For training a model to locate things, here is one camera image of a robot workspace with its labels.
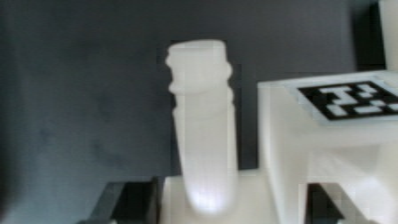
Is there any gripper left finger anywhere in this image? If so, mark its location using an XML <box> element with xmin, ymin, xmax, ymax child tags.
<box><xmin>79</xmin><ymin>178</ymin><xmax>162</xmax><ymax>224</ymax></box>

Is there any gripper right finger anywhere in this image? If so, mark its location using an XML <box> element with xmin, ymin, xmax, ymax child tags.
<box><xmin>304</xmin><ymin>183</ymin><xmax>368</xmax><ymax>224</ymax></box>

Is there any white chair seat part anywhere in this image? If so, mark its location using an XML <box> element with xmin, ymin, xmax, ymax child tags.
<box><xmin>159</xmin><ymin>39</ymin><xmax>398</xmax><ymax>224</ymax></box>

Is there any white chair leg block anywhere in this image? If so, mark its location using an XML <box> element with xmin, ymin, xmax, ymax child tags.
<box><xmin>258</xmin><ymin>71</ymin><xmax>398</xmax><ymax>185</ymax></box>

